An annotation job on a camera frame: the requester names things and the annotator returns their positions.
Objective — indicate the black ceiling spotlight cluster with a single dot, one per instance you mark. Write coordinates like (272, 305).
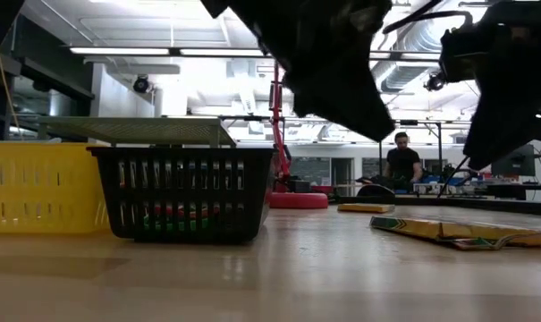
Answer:
(434, 82)

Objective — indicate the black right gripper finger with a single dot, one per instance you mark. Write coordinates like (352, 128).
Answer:
(507, 125)

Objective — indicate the black computer monitor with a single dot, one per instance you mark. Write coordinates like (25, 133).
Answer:
(520, 163)

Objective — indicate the ceiling light strip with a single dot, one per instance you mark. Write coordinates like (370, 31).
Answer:
(221, 52)
(118, 51)

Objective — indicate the dark domed object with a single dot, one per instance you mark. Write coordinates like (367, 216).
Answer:
(376, 191)

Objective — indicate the person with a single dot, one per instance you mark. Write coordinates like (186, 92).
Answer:
(402, 163)

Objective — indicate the black plastic basket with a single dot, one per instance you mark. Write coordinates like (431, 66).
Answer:
(185, 154)

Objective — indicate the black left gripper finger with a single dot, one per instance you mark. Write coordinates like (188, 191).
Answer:
(341, 103)

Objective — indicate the black background rig frame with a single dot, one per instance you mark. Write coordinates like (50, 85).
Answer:
(439, 152)

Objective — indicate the black ceiling camera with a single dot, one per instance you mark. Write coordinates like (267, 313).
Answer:
(141, 85)

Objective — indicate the yellow crayon box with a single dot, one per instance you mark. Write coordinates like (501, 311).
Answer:
(364, 208)
(431, 230)

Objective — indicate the yellow plastic basket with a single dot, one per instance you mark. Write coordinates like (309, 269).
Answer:
(37, 156)

